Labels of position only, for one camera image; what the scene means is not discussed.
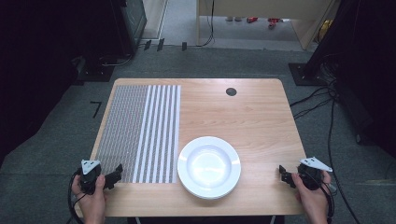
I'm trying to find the yellow object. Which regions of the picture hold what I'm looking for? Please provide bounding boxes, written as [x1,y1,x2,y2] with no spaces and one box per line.
[317,19,333,44]

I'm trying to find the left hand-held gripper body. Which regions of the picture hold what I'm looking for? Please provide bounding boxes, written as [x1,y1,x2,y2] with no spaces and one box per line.
[79,159,103,196]

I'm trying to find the hanging black cable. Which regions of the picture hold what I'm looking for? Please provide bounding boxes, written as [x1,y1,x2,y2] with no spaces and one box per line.
[199,0,217,49]

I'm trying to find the person's left hand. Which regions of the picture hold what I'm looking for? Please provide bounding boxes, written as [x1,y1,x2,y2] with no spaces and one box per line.
[71,174,107,217]

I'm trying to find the person's right hand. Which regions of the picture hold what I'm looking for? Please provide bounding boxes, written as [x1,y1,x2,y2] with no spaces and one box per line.
[290,170,332,219]

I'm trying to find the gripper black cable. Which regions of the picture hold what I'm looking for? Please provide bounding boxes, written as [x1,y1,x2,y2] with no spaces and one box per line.
[67,168,86,224]
[311,174,336,224]

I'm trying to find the dark cabinet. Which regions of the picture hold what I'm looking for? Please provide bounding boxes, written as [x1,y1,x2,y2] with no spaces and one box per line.
[111,0,149,58]

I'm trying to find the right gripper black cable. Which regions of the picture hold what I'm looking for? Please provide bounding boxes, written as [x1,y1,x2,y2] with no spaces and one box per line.
[311,174,336,224]

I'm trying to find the white plate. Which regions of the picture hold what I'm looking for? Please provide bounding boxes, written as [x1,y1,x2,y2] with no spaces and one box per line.
[177,135,242,201]

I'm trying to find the long black floor cable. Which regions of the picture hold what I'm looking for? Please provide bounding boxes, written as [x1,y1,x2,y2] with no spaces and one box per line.
[326,99,362,224]

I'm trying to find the grey striped placemat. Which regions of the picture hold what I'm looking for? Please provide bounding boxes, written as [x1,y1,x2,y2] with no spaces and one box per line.
[94,84,182,185]

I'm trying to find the black stand base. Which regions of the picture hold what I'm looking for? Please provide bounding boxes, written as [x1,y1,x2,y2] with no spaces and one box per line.
[77,55,116,83]
[288,63,329,87]

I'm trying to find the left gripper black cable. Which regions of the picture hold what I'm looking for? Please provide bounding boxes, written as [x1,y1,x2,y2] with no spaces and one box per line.
[67,168,86,224]

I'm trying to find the black floor cables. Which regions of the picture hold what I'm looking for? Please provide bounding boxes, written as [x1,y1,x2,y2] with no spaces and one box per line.
[289,78,339,121]

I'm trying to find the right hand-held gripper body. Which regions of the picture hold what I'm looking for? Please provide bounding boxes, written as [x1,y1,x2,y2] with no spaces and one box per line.
[296,156,333,191]

